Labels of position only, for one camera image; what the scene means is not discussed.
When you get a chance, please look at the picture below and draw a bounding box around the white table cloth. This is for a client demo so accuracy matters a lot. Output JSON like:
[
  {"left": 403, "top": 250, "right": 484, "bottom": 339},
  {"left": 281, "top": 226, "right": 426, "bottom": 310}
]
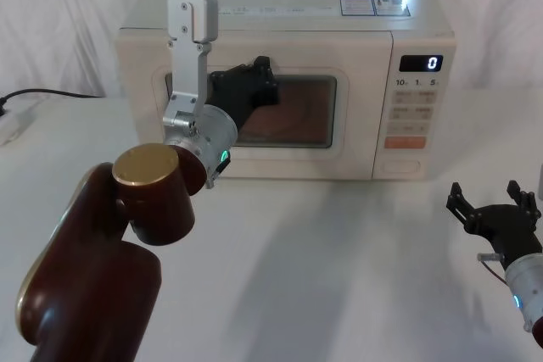
[{"left": 0, "top": 86, "right": 543, "bottom": 362}]

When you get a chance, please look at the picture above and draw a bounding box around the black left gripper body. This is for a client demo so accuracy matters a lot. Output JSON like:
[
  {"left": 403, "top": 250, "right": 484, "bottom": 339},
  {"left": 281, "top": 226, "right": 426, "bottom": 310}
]
[{"left": 204, "top": 77, "right": 282, "bottom": 136}]

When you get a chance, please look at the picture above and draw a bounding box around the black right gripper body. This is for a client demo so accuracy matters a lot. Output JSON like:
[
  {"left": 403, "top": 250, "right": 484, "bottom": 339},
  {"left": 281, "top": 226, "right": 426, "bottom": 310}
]
[{"left": 467, "top": 203, "right": 543, "bottom": 268}]

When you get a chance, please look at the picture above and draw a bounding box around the cream microwave oven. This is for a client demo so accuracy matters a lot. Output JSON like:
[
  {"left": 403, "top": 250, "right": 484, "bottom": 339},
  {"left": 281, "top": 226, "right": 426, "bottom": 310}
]
[{"left": 115, "top": 0, "right": 459, "bottom": 181}]

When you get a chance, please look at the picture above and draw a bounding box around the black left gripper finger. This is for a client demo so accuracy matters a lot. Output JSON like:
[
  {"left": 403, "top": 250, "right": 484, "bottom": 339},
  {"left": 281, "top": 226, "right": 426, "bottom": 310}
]
[
  {"left": 210, "top": 65, "right": 255, "bottom": 83},
  {"left": 249, "top": 55, "right": 278, "bottom": 84}
]

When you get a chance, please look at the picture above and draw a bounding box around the black power cable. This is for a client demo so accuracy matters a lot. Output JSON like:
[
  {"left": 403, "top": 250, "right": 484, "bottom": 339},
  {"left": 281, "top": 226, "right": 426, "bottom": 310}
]
[{"left": 0, "top": 88, "right": 106, "bottom": 118}]

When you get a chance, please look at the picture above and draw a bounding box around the oven control panel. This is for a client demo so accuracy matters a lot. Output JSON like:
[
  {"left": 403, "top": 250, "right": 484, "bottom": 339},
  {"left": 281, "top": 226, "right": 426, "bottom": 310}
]
[{"left": 372, "top": 31, "right": 459, "bottom": 181}]

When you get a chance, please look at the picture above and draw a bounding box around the white curtain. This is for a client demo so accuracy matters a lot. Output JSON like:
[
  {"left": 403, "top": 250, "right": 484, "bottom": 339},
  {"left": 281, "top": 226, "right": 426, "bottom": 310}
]
[{"left": 0, "top": 0, "right": 543, "bottom": 99}]

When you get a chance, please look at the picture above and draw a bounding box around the white blue oven sticker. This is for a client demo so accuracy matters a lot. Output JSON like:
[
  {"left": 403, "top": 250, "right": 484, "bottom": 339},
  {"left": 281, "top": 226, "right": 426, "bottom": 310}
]
[{"left": 338, "top": 0, "right": 411, "bottom": 19}]

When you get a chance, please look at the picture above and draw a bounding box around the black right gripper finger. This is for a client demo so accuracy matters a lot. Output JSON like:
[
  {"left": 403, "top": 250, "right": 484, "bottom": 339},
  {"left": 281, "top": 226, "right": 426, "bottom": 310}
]
[
  {"left": 506, "top": 180, "right": 543, "bottom": 224},
  {"left": 445, "top": 181, "right": 483, "bottom": 234}
]

